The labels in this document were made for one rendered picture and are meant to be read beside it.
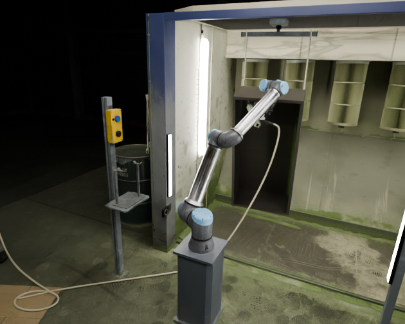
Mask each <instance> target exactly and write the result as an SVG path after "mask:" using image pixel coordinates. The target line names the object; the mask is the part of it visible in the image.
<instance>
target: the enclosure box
mask: <svg viewBox="0 0 405 324"><path fill-rule="evenodd" d="M267 93H268V92H263V91H261V90H260V88H259V87H251V86H241V88H240V89H239V90H238V91H237V92H236V93H235V95H234V96H233V126H232V128H235V127H236V125H237V124H238V123H239V122H240V121H241V120H242V119H243V118H244V117H245V116H246V115H247V113H248V110H247V106H248V105H247V103H246V100H248V101H249V103H250V104H251V105H252V104H253V107H254V102H259V101H260V100H261V99H262V98H263V97H264V96H265V95H266V94H267ZM305 93H306V89H305V90H303V89H289V90H288V92H287V94H282V95H281V96H280V97H279V98H278V100H277V101H276V105H275V106H274V108H273V111H270V115H268V114H266V113H264V114H265V115H264V117H265V119H267V120H269V121H271V122H274V123H275V124H277V125H278V126H279V127H280V137H279V140H278V145H277V148H276V152H275V155H274V158H273V161H272V163H271V166H270V169H269V171H268V173H267V176H266V178H265V180H264V182H263V184H262V186H261V188H260V190H259V192H258V194H257V196H256V198H255V200H254V201H253V204H252V205H251V207H250V209H254V210H261V211H265V212H271V213H278V214H282V215H289V211H290V207H291V199H292V194H293V184H294V175H295V170H296V161H297V155H298V146H299V141H300V132H301V126H302V117H303V108H304V103H305ZM277 137H278V127H277V126H275V125H270V124H266V123H262V122H261V126H260V127H259V128H258V127H255V126H254V125H253V126H252V127H251V128H250V129H249V130H248V131H247V132H246V133H245V135H243V140H242V141H241V142H240V143H239V144H237V145H235V146H234V147H232V187H231V205H233V206H240V207H243V208H248V207H249V205H250V204H251V201H252V200H253V198H254V196H255V194H256V192H257V190H258V189H259V187H260V185H261V183H262V180H263V178H264V176H265V174H266V172H267V169H268V167H269V164H270V162H271V158H272V156H273V152H274V150H275V146H276V141H277Z"/></svg>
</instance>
